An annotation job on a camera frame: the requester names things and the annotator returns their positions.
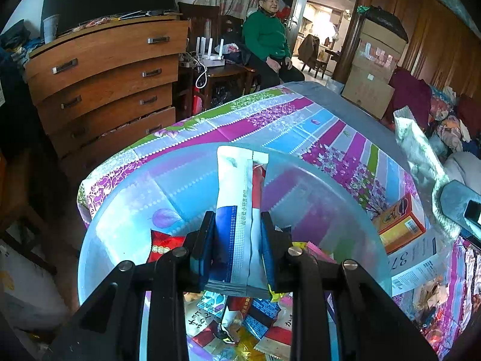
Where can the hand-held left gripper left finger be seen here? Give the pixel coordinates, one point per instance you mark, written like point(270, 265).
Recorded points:
point(201, 259)

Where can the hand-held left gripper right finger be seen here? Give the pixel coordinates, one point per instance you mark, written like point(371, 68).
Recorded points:
point(268, 255)

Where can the white and blue snack packet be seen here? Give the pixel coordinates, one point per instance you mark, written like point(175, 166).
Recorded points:
point(233, 203)

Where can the translucent blue plastic basin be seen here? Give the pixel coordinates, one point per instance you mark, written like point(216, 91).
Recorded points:
point(124, 195)

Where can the red snack packet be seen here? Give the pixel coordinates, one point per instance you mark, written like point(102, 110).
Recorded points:
point(163, 246)

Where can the orange cardboard box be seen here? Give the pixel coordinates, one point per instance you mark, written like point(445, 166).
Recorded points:
point(400, 225)

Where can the pile of assorted snack packets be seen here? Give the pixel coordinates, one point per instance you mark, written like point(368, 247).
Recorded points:
point(240, 319)

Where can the clear plastic bag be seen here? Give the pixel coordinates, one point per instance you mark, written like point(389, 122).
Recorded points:
point(417, 150)

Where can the white printed cardboard box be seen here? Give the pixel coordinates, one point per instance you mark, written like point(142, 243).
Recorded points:
point(413, 263)

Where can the pile of colourful clothes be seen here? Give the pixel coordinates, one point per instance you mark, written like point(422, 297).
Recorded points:
point(451, 120)

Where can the maroon garment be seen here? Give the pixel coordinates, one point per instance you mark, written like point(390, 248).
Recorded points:
point(411, 94)

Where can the floral striped bed sheet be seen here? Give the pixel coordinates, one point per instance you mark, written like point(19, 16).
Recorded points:
point(285, 120)

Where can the large brown cardboard box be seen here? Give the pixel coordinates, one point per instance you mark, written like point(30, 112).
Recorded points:
point(366, 92)

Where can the grey bed cover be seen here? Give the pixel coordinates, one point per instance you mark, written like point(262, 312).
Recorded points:
point(338, 101)

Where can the dark wooden side table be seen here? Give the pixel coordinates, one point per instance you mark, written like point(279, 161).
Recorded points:
point(221, 79)

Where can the wooden wardrobe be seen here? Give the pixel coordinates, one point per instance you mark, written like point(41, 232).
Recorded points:
point(432, 26)

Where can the small brown cardboard box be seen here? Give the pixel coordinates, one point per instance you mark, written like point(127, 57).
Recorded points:
point(381, 39)

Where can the wooden chest of drawers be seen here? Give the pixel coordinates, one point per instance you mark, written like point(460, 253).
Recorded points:
point(109, 79)

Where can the black plastic bag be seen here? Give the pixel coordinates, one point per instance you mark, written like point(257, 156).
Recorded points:
point(383, 18)

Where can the white router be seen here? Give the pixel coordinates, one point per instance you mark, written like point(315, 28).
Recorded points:
point(210, 50)

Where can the chair with draped jacket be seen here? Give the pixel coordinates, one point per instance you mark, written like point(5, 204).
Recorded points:
point(312, 50)

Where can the dark wooden chair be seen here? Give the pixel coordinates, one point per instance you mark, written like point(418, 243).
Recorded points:
point(204, 18)

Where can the grey cup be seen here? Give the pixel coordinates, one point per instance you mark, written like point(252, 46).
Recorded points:
point(50, 28)

